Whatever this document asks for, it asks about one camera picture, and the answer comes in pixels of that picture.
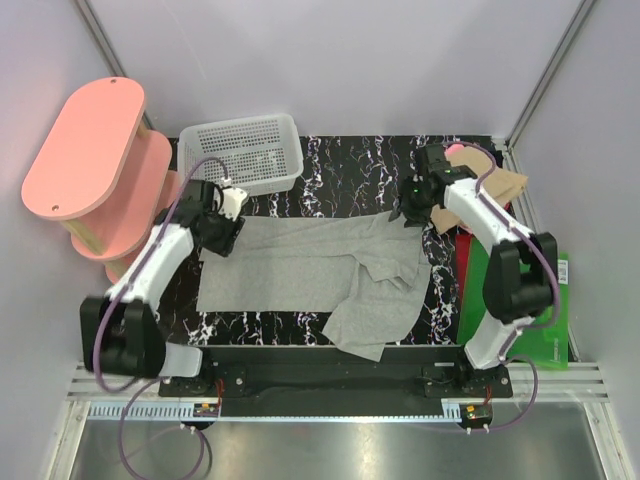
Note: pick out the white plastic basket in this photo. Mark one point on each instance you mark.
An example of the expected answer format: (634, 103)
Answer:
(261, 155)

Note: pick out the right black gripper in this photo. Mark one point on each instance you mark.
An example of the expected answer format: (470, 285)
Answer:
(413, 218)

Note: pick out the black marble pattern mat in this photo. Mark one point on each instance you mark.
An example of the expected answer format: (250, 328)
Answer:
(343, 176)

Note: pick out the grey t-shirt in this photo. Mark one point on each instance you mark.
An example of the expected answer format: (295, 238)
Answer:
(368, 273)

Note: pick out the pink cloth in pile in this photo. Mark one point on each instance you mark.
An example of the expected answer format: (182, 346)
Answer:
(453, 149)

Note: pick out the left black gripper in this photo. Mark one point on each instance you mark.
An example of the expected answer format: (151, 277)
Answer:
(224, 245)

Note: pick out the aluminium frame rail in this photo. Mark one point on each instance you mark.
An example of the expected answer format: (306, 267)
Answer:
(578, 383)

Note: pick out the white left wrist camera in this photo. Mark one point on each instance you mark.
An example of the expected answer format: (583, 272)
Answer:
(230, 201)

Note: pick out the white slotted cable duct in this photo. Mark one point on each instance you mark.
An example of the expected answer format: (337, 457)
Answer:
(194, 412)

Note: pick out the green plastic folder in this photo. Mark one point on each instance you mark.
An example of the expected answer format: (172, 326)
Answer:
(549, 347)

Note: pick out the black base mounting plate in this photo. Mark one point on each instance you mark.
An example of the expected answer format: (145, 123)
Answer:
(206, 386)

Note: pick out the red folder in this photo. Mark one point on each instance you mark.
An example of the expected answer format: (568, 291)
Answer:
(463, 242)

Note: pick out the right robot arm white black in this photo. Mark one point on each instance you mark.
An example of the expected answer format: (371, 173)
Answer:
(521, 280)

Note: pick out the pink two-tier shelf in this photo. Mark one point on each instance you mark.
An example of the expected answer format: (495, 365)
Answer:
(102, 174)

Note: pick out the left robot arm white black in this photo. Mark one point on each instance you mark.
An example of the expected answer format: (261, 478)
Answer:
(119, 331)

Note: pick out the tan folded t-shirt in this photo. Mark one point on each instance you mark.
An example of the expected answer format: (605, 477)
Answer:
(502, 185)

